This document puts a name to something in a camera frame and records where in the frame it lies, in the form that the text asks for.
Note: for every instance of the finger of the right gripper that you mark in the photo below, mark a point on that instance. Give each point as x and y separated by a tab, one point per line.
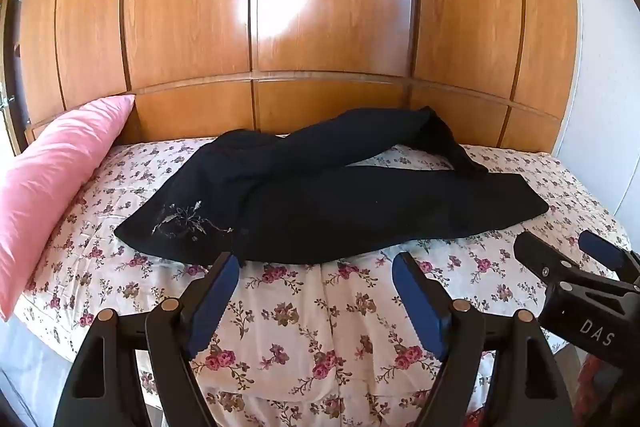
625	264
546	262

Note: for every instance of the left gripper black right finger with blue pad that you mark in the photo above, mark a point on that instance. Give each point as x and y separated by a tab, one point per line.
458	335

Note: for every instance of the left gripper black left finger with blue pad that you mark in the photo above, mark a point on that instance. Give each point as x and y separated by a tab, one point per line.
104	388

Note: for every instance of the black pants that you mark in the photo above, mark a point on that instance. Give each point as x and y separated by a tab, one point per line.
368	179

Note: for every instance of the red floral rug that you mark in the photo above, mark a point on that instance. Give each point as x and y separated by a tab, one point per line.
570	389

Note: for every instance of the floral bedspread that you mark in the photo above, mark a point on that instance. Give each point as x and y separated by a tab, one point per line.
328	345

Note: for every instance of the pink pillow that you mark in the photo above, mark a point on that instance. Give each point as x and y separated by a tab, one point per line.
38	185

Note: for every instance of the wooden wardrobe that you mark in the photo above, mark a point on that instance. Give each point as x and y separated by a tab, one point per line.
497	71

